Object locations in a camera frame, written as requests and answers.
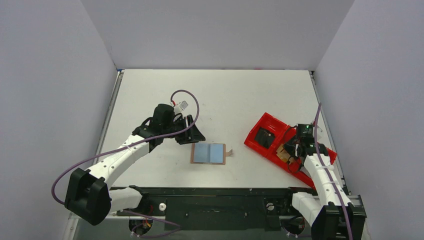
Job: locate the black card in tray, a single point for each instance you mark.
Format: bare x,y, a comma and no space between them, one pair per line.
264,138

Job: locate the tan cards in tray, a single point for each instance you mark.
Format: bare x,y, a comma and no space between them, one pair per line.
287,153

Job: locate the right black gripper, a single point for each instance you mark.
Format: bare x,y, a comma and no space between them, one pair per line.
291,147

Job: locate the brown leather card holder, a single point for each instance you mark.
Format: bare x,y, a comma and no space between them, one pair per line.
209,153

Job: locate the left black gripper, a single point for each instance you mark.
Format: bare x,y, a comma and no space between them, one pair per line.
187,129

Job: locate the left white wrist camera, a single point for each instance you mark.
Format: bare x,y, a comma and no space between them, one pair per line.
181,106

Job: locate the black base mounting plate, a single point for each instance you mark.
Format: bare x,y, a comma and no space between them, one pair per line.
188,209

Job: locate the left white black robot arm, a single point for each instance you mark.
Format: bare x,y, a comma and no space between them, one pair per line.
112,165

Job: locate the aluminium frame rail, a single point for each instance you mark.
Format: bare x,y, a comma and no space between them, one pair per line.
355,199

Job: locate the red plastic compartment tray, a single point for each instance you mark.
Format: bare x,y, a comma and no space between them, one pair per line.
278,128

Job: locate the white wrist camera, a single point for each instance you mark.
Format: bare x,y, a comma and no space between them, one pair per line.
319,130
181,106

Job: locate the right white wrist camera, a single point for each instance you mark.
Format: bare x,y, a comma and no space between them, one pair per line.
319,130

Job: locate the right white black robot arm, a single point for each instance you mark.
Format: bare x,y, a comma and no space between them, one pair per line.
331,214

